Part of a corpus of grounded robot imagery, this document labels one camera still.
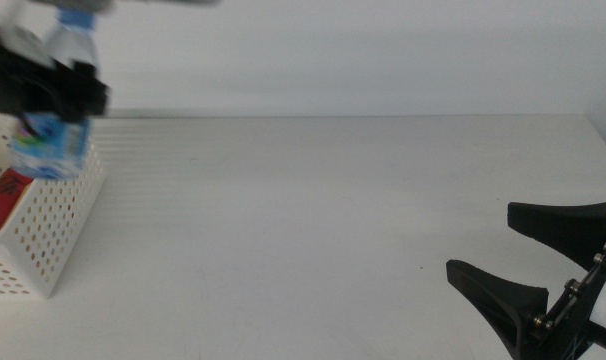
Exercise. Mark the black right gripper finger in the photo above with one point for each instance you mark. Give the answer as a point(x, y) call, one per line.
point(503, 305)
point(568, 227)

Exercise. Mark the white perforated plastic basket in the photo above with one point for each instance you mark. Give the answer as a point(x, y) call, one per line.
point(58, 215)

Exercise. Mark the red can in basket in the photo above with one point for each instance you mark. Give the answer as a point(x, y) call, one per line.
point(0, 200)

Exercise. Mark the clear water bottle blue cap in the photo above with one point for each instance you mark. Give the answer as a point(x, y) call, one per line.
point(50, 150)

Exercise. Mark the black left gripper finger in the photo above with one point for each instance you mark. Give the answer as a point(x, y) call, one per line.
point(85, 95)

